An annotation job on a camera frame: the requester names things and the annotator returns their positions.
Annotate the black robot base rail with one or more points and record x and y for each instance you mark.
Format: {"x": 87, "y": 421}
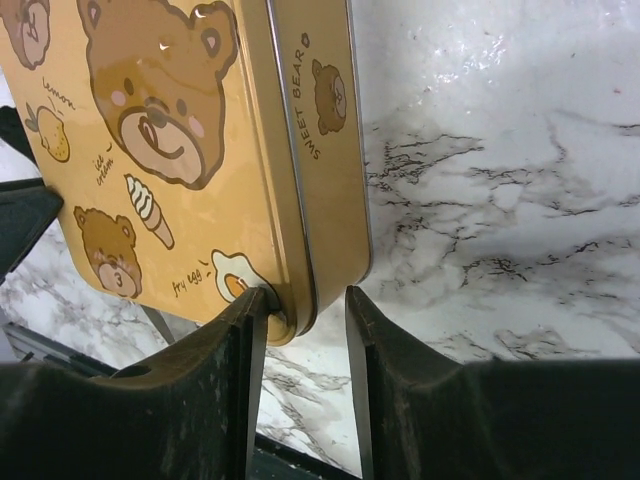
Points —
{"x": 30, "y": 346}

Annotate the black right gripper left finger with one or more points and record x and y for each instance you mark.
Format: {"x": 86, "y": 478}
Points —
{"x": 186, "y": 412}

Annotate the silver tin lid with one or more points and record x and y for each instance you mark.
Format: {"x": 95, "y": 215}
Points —
{"x": 161, "y": 125}

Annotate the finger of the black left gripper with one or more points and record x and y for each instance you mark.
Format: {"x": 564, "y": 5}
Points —
{"x": 28, "y": 207}

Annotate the black-tipped metal tongs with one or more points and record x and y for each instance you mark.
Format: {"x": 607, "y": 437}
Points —
{"x": 159, "y": 323}

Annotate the gold metal cookie tin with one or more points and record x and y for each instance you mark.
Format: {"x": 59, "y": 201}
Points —
{"x": 314, "y": 49}

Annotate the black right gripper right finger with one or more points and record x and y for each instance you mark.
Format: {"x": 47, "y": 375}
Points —
{"x": 422, "y": 415}

